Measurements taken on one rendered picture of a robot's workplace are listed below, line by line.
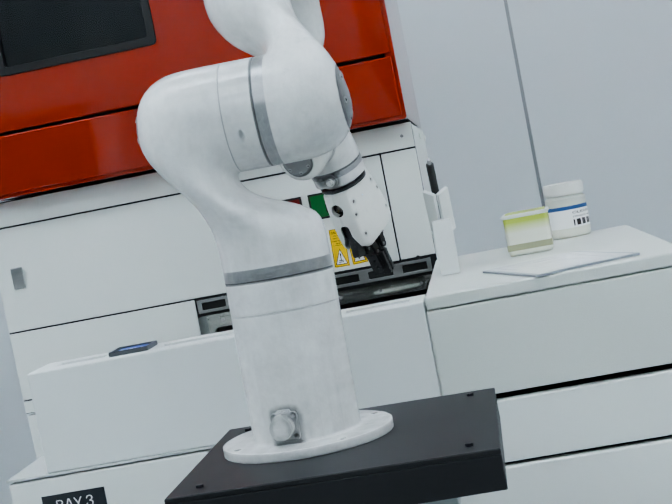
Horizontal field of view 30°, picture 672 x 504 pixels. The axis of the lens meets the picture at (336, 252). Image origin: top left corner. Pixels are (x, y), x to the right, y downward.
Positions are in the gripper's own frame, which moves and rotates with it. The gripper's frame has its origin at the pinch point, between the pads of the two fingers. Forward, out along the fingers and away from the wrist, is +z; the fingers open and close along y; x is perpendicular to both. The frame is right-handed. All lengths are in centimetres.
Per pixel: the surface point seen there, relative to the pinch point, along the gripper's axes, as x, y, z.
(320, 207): 22.0, 21.0, -1.2
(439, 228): -13.0, -0.7, -4.5
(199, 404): 5.7, -44.1, -7.0
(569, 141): 38, 167, 63
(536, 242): -21.5, 10.7, 6.8
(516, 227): -19.0, 11.0, 3.8
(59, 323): 69, -6, 0
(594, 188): 34, 162, 77
